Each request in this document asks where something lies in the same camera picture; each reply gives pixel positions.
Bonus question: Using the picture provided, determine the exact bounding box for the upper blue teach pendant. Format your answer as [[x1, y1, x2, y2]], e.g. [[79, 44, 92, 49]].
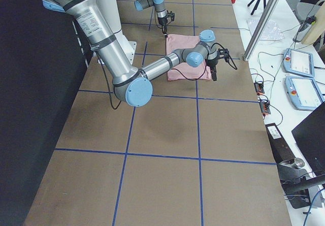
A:
[[282, 48, 315, 77]]

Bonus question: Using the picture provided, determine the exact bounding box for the black monitor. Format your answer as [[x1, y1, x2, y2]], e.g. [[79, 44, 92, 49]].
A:
[[291, 103, 324, 171]]

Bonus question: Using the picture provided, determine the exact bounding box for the pink Snoopy t-shirt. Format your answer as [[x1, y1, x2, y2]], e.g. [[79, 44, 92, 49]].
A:
[[165, 34, 212, 81]]

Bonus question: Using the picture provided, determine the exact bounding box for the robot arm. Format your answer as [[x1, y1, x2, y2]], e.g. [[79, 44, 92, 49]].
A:
[[134, 0, 174, 38], [42, 0, 224, 107]]

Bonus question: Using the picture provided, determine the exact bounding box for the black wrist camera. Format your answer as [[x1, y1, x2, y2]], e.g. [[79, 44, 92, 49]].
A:
[[217, 48, 230, 62], [166, 11, 175, 22]]

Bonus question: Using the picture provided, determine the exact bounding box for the lower blue teach pendant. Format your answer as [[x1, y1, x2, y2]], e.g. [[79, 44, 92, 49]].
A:
[[284, 76, 324, 111]]

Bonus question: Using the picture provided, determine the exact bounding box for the left orange-port usb hub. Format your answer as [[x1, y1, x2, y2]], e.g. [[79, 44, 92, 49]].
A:
[[254, 82, 265, 95]]

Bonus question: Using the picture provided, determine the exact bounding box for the dark grey box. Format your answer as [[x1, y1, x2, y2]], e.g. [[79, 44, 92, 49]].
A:
[[265, 123, 295, 164]]

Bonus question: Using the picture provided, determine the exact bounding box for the brown paper table cover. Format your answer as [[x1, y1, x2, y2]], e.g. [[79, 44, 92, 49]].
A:
[[25, 0, 291, 225]]

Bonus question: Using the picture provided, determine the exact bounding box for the clear plastic bag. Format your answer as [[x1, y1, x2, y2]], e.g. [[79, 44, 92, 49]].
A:
[[247, 18, 284, 41]]

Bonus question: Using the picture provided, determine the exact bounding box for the blue teach pendant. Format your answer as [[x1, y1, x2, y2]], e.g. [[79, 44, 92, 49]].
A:
[[282, 48, 315, 77], [284, 76, 324, 111]]

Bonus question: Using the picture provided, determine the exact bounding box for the aluminium frame post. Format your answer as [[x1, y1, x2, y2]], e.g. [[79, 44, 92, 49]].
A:
[[243, 0, 279, 61]]

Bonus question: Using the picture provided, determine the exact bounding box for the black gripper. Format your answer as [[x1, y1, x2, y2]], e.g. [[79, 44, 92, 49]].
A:
[[158, 17, 168, 37], [207, 49, 220, 81]]

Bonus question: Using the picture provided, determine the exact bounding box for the black camera tripod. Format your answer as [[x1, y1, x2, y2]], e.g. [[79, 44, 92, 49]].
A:
[[247, 0, 267, 15]]

